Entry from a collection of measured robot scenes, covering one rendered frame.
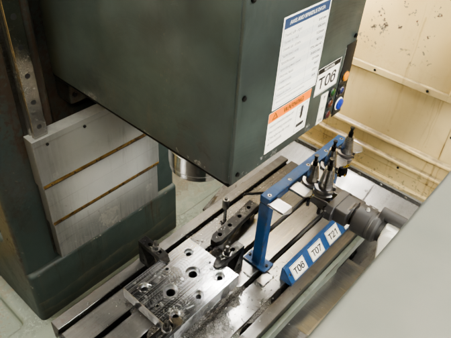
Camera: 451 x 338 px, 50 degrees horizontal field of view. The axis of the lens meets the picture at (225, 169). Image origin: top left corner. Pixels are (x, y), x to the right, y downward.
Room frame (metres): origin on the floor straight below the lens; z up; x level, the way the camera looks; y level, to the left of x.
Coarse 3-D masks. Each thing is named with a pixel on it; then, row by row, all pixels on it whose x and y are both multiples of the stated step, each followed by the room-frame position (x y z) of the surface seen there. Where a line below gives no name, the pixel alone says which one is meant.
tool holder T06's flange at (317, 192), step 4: (316, 184) 1.07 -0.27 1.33; (316, 188) 1.05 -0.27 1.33; (332, 188) 1.06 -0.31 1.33; (316, 192) 1.06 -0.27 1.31; (320, 192) 1.04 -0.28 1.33; (324, 192) 1.04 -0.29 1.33; (328, 192) 1.04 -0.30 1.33; (332, 192) 1.04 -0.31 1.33; (320, 196) 1.04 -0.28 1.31; (324, 196) 1.04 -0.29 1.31; (328, 196) 1.04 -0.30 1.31
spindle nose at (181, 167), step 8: (168, 152) 0.96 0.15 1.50; (168, 160) 0.96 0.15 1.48; (176, 160) 0.92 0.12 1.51; (184, 160) 0.91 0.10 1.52; (176, 168) 0.92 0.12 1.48; (184, 168) 0.91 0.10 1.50; (192, 168) 0.90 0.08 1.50; (184, 176) 0.91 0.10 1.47; (192, 176) 0.90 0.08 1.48; (200, 176) 0.90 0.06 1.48; (208, 176) 0.91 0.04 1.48
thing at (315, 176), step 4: (312, 164) 1.21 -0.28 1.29; (312, 168) 1.21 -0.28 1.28; (316, 168) 1.20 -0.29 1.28; (308, 172) 1.21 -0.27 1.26; (312, 172) 1.20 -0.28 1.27; (316, 172) 1.20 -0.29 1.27; (308, 176) 1.21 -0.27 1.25; (312, 176) 1.20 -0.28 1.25; (316, 176) 1.20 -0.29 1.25; (308, 180) 1.20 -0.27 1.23; (312, 180) 1.20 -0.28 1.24; (316, 180) 1.20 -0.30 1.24
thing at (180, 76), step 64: (64, 0) 1.09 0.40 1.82; (128, 0) 0.94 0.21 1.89; (192, 0) 0.83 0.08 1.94; (256, 0) 0.78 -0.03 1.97; (320, 0) 0.94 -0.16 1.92; (64, 64) 1.12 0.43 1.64; (128, 64) 0.95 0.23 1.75; (192, 64) 0.83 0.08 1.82; (256, 64) 0.79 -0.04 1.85; (320, 64) 0.98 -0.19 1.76; (192, 128) 0.82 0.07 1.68; (256, 128) 0.81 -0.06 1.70
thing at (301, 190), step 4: (296, 184) 1.20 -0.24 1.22; (300, 184) 1.20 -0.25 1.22; (288, 188) 1.18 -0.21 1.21; (292, 188) 1.18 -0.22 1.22; (296, 188) 1.18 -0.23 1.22; (300, 188) 1.18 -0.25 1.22; (304, 188) 1.18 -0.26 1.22; (308, 188) 1.18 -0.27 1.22; (296, 192) 1.16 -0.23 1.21; (300, 192) 1.16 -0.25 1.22; (304, 192) 1.16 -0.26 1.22; (308, 192) 1.16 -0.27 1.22; (304, 196) 1.14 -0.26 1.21; (308, 196) 1.15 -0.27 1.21
